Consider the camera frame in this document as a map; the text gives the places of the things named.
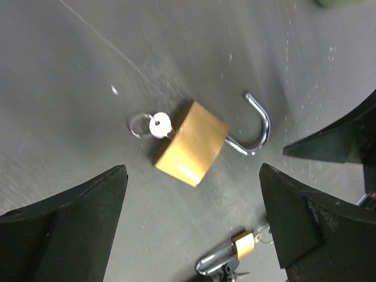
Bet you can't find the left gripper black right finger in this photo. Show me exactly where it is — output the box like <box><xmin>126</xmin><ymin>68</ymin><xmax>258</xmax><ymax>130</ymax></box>
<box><xmin>259</xmin><ymin>163</ymin><xmax>375</xmax><ymax>281</ymax></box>

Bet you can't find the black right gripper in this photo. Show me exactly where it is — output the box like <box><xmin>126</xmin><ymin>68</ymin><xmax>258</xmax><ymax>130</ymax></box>
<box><xmin>283</xmin><ymin>92</ymin><xmax>375</xmax><ymax>206</ymax></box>

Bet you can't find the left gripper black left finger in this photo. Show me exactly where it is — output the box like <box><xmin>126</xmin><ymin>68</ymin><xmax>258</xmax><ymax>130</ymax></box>
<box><xmin>1</xmin><ymin>164</ymin><xmax>128</xmax><ymax>281</ymax></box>

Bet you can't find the large brass padlock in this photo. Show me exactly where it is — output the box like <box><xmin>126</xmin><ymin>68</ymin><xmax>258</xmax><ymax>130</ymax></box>
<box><xmin>153</xmin><ymin>92</ymin><xmax>271</xmax><ymax>187</ymax></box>

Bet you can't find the silver key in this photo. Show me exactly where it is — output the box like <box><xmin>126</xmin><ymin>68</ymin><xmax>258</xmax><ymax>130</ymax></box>
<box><xmin>149</xmin><ymin>112</ymin><xmax>176</xmax><ymax>139</ymax></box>

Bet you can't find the small brass padlock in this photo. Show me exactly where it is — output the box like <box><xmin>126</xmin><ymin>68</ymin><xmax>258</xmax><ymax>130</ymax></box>
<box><xmin>196</xmin><ymin>230</ymin><xmax>255</xmax><ymax>276</ymax></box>

